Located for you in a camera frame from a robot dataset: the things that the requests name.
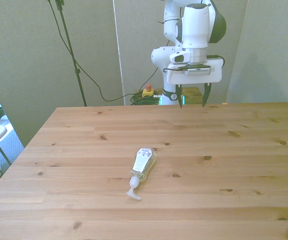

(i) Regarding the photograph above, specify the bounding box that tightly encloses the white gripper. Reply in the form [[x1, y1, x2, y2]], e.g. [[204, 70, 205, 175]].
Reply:
[[166, 58, 222, 110]]

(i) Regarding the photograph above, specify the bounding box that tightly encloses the clear sanitizer pump bottle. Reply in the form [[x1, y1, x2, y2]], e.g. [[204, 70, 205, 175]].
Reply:
[[125, 147, 158, 201]]

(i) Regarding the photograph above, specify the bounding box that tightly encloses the yellow emergency stop box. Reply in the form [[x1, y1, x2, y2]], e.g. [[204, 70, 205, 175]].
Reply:
[[142, 84, 155, 99]]

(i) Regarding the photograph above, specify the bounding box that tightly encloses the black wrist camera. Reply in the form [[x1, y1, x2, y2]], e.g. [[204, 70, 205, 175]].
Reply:
[[176, 64, 212, 76]]

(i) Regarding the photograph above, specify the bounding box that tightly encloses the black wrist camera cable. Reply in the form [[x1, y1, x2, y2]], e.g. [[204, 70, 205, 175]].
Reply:
[[157, 16, 226, 74]]

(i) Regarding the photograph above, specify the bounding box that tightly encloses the coiled green cable bundle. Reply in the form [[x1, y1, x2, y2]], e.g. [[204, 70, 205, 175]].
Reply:
[[129, 91, 163, 106]]

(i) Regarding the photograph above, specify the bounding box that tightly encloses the white vertical wall strip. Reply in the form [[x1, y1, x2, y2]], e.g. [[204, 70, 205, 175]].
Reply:
[[112, 0, 127, 106]]

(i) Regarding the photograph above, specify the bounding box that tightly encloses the thin black tripod cable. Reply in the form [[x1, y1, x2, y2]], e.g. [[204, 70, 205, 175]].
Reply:
[[46, 0, 159, 102]]

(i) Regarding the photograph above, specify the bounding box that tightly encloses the black camera tripod stand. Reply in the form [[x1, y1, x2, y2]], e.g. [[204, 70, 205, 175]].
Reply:
[[54, 0, 88, 107]]

